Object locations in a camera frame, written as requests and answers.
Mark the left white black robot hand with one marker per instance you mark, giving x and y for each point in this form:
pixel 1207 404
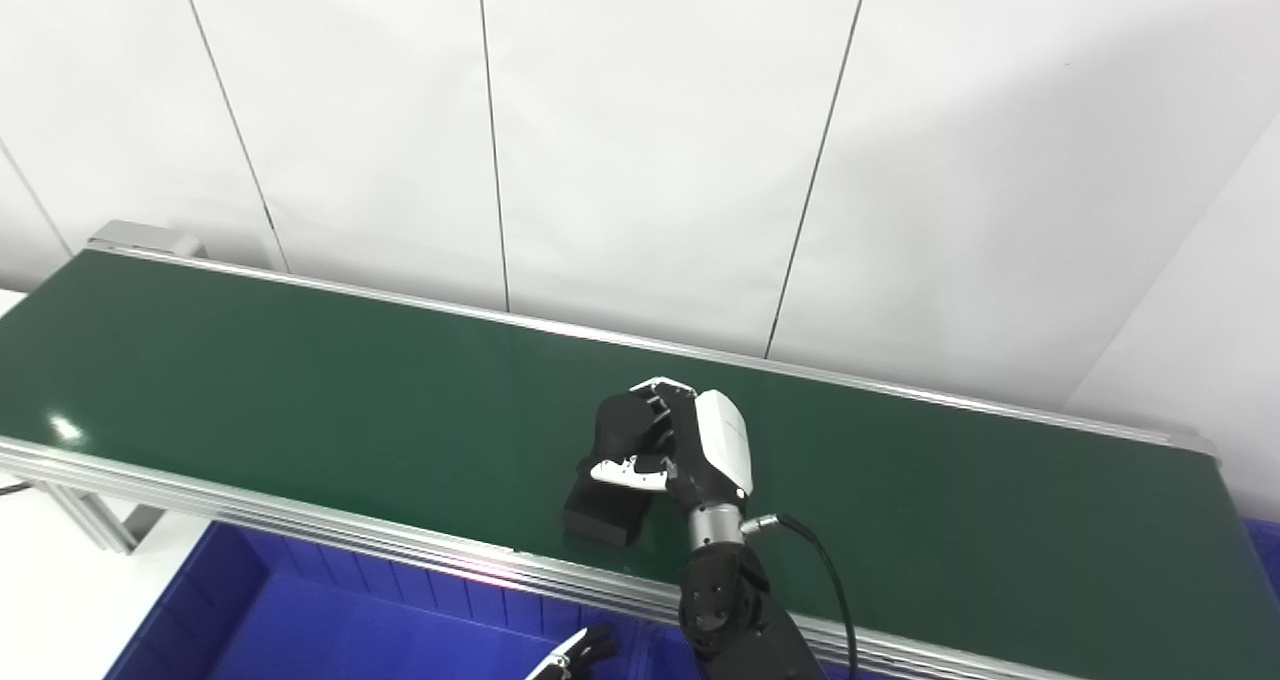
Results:
pixel 575 660

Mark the aluminium conveyor support leg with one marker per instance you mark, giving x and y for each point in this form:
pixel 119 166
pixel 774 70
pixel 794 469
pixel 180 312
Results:
pixel 140 520

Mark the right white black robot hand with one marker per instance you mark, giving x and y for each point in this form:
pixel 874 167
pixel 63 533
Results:
pixel 715 440

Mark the green conveyor belt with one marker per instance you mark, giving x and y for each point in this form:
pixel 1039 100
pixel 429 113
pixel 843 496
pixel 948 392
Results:
pixel 300 390
pixel 300 515

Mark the black cylinder block part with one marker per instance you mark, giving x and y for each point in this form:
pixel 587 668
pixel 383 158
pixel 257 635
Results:
pixel 600 520

